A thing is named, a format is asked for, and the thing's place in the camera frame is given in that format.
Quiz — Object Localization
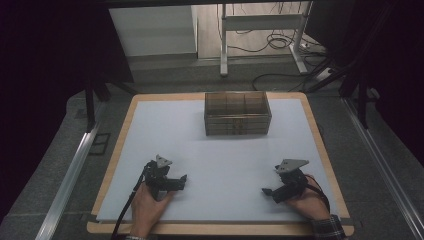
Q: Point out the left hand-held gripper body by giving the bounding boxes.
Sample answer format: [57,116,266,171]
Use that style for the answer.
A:
[143,154,177,202]

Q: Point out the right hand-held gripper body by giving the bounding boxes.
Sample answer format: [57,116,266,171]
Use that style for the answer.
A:
[271,158,311,205]

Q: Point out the person's right hand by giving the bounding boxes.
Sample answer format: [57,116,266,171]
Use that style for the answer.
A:
[284,173,332,222]

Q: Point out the person's left hand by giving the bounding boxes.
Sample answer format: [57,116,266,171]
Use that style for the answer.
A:
[129,182,175,239]

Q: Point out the white table mat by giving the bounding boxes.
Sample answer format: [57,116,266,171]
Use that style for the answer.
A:
[95,98,342,224]

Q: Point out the smoked acrylic drawer organizer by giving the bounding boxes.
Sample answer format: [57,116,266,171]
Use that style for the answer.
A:
[203,91,273,137]

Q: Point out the black stand legs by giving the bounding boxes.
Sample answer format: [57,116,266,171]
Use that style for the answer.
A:
[82,77,138,134]
[338,68,372,130]

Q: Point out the white cabinet panel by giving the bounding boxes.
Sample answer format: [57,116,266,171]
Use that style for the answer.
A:
[108,4,199,58]

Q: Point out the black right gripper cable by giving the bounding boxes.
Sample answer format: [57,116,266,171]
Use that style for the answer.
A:
[302,175,332,214]

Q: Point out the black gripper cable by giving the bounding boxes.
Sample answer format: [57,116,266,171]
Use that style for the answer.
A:
[110,163,150,240]
[302,175,332,214]

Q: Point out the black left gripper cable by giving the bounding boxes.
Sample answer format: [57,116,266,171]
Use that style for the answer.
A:
[110,163,150,240]

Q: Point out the aluminium rail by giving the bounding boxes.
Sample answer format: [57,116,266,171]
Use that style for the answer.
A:
[342,97,424,240]
[34,121,102,240]

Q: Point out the black floor cables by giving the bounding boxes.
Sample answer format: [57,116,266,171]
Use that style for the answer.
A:
[216,2,334,93]

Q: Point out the white metal desk frame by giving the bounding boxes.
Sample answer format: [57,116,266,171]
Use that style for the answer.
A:
[219,1,314,78]

